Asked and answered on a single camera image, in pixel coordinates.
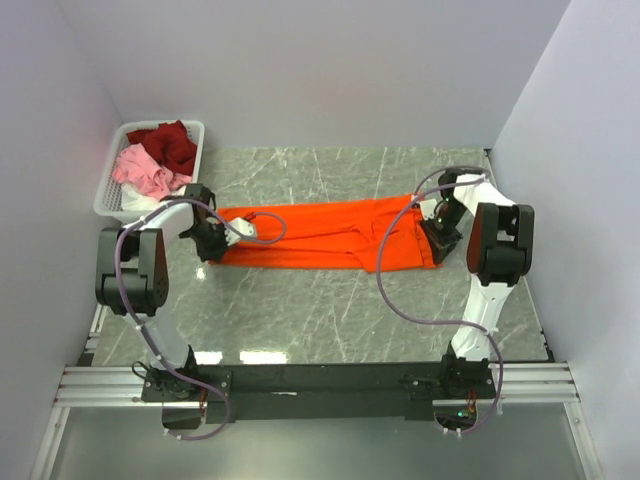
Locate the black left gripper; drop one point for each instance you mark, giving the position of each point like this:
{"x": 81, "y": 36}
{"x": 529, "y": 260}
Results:
{"x": 216, "y": 253}

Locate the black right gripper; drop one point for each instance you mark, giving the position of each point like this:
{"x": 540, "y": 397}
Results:
{"x": 441, "y": 246}

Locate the orange t shirt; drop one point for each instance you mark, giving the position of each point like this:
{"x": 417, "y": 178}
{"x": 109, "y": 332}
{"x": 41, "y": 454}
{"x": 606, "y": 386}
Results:
{"x": 334, "y": 235}

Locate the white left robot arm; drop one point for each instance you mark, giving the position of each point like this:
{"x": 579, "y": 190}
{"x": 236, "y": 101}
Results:
{"x": 132, "y": 280}

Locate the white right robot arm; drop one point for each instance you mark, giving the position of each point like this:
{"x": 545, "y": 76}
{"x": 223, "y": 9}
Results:
{"x": 498, "y": 255}

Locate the dark red t shirt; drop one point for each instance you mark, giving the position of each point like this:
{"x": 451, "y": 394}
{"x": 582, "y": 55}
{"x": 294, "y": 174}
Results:
{"x": 169, "y": 145}

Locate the pink t shirt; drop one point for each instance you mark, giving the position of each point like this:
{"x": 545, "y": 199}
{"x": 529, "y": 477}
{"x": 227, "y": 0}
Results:
{"x": 134, "y": 166}

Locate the white plastic basket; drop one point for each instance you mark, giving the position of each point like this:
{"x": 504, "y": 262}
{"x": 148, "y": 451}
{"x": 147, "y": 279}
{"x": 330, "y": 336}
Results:
{"x": 107, "y": 202}

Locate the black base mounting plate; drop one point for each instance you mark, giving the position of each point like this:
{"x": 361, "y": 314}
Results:
{"x": 214, "y": 394}

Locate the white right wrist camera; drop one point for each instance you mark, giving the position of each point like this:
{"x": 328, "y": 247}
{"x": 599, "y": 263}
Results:
{"x": 428, "y": 208}

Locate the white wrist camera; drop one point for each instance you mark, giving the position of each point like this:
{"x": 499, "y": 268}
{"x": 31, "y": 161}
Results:
{"x": 428, "y": 208}
{"x": 239, "y": 229}

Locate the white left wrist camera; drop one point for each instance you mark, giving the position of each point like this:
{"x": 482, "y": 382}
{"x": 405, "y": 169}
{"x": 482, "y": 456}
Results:
{"x": 239, "y": 229}

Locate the aluminium rail frame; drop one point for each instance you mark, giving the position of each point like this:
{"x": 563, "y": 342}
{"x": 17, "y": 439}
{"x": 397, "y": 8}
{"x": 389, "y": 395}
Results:
{"x": 101, "y": 429}

